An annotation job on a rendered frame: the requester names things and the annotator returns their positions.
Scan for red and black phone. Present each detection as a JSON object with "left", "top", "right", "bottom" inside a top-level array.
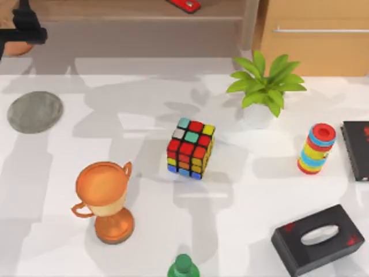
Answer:
[{"left": 165, "top": 0, "right": 203, "bottom": 15}]

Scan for wooden cupboard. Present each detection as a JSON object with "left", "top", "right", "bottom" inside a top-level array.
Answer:
[{"left": 252, "top": 0, "right": 369, "bottom": 78}]

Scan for wooden open shelf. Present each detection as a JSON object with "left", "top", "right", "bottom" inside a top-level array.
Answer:
[{"left": 0, "top": 0, "right": 261, "bottom": 59}]

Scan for wooden cupboard door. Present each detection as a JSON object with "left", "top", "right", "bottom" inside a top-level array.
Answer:
[{"left": 261, "top": 0, "right": 369, "bottom": 77}]

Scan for bronze trophy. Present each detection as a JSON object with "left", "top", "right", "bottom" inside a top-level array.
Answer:
[{"left": 70, "top": 161, "right": 135, "bottom": 246}]

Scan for green plant in white pot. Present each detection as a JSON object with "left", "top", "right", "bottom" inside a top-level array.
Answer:
[{"left": 225, "top": 50, "right": 308, "bottom": 130}]

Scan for long metal handle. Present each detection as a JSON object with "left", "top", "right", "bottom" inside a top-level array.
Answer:
[{"left": 272, "top": 27, "right": 369, "bottom": 33}]

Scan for black book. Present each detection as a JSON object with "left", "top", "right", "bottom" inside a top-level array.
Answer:
[{"left": 340, "top": 120, "right": 369, "bottom": 183}]

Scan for orange-brown round pot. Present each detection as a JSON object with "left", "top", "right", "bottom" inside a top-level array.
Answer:
[{"left": 5, "top": 40, "right": 33, "bottom": 57}]

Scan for multicoloured puzzle cube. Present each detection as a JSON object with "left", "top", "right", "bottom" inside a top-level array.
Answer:
[{"left": 166, "top": 117, "right": 217, "bottom": 181}]

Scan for grey round coaster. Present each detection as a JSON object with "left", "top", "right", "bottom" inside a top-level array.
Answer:
[{"left": 6, "top": 91, "right": 65, "bottom": 134}]

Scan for black tissue box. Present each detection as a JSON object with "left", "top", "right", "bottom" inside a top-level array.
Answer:
[{"left": 270, "top": 204, "right": 366, "bottom": 277}]

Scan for stack of coloured rings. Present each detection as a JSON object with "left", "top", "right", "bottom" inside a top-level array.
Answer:
[{"left": 297, "top": 122, "right": 337, "bottom": 176}]

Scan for green bottle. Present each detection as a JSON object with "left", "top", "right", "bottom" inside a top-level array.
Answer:
[{"left": 167, "top": 253, "right": 201, "bottom": 277}]

